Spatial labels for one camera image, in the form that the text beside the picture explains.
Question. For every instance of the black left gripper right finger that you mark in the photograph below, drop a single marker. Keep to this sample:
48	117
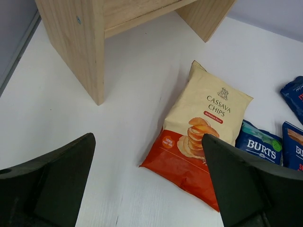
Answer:
250	191

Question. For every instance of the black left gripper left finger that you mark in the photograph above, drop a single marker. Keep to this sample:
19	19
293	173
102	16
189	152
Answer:
47	191

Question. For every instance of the Burts sea salt vinegar bag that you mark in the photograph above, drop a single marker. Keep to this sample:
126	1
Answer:
260	143

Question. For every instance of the Burts spicy sweet chilli bag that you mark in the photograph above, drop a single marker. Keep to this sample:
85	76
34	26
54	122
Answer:
292	146

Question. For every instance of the light wooden two-tier shelf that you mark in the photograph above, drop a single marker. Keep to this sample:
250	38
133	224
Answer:
77	28

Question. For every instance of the grey aluminium frame post left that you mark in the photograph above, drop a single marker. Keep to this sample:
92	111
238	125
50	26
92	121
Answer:
21	47

